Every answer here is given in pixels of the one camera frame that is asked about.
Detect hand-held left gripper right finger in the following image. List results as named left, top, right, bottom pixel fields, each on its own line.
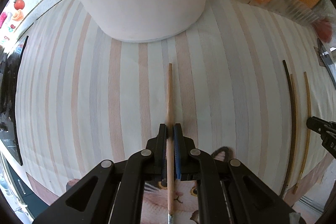
left=173, top=123, right=297, bottom=224

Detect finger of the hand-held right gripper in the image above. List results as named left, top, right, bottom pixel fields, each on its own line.
left=306, top=116, right=336, bottom=161

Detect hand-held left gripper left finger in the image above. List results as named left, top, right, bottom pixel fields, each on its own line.
left=34, top=123, right=168, bottom=224

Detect light wooden chopstick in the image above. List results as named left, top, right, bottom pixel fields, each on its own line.
left=166, top=63, right=175, bottom=224
left=293, top=71, right=312, bottom=194

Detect dark wooden chopstick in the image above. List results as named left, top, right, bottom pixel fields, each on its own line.
left=281, top=60, right=295, bottom=197

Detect striped cat print table mat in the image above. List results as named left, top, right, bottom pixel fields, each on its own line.
left=14, top=0, right=336, bottom=224

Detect red tomato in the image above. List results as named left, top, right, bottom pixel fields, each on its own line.
left=314, top=20, right=333, bottom=42

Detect dark kitchen cabinet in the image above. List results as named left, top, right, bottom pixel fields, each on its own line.
left=0, top=153, right=50, bottom=216

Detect black gas stove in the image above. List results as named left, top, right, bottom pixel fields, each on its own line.
left=0, top=35, right=29, bottom=166

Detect fruit wall stickers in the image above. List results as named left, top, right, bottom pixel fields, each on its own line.
left=0, top=0, right=27, bottom=42

